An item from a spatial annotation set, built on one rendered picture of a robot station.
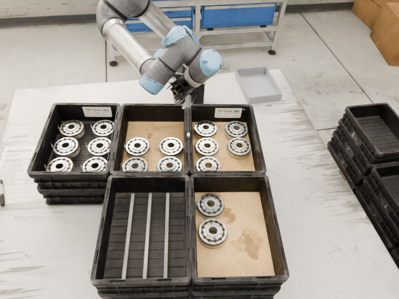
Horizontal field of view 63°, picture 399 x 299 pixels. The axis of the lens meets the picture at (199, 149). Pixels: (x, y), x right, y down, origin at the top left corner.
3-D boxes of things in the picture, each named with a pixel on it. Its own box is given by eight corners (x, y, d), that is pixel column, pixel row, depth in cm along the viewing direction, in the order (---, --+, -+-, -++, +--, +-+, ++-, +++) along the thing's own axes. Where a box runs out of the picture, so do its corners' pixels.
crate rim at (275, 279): (189, 177, 125) (189, 174, 123) (266, 177, 126) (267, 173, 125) (191, 285, 98) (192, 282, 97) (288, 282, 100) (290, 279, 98)
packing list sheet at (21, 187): (0, 148, 156) (0, 147, 156) (51, 142, 160) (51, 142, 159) (-15, 206, 135) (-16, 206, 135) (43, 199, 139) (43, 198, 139)
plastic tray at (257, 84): (234, 76, 202) (235, 69, 199) (265, 73, 206) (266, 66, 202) (247, 104, 185) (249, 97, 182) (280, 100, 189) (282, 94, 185)
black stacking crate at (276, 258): (189, 191, 132) (189, 175, 123) (261, 191, 133) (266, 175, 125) (191, 294, 106) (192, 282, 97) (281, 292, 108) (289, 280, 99)
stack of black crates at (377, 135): (321, 152, 239) (344, 106, 205) (358, 148, 243) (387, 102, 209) (347, 198, 213) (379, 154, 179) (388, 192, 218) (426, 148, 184)
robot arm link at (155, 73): (79, 18, 125) (141, 89, 101) (96, -6, 123) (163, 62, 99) (101, 33, 135) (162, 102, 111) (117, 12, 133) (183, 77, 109)
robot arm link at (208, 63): (208, 41, 102) (228, 59, 104) (194, 56, 112) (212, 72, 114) (196, 57, 99) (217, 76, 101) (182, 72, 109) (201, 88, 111)
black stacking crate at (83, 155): (60, 121, 154) (53, 103, 146) (124, 122, 156) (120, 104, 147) (36, 192, 128) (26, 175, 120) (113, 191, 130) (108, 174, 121)
